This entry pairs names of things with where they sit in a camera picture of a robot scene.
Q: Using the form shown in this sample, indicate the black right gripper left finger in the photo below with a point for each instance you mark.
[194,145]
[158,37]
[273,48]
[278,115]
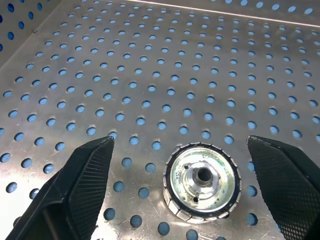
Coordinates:
[82,190]

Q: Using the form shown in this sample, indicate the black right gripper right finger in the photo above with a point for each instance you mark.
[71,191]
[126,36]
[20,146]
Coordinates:
[292,185]

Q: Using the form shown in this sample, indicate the silver metal roller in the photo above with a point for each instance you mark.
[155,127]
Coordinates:
[220,175]

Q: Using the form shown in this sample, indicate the perforated steel tray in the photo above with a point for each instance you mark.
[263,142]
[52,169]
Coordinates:
[176,101]

